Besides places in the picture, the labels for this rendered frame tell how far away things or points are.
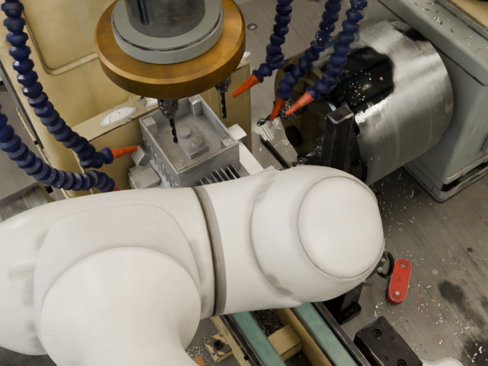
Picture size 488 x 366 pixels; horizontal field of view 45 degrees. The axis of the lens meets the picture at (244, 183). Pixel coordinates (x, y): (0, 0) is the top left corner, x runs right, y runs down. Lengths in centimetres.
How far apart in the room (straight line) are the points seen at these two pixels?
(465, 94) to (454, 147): 12
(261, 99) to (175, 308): 102
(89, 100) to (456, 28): 60
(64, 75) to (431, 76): 56
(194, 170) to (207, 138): 8
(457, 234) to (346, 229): 82
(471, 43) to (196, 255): 69
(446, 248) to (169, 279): 87
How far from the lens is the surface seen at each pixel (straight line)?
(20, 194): 85
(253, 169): 91
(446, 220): 122
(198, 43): 67
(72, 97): 98
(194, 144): 86
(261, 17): 157
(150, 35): 68
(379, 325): 103
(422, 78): 96
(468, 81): 101
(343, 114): 74
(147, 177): 91
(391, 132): 93
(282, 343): 101
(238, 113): 101
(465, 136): 109
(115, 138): 90
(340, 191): 40
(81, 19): 91
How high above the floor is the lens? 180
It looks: 55 degrees down
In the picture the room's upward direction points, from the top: 3 degrees counter-clockwise
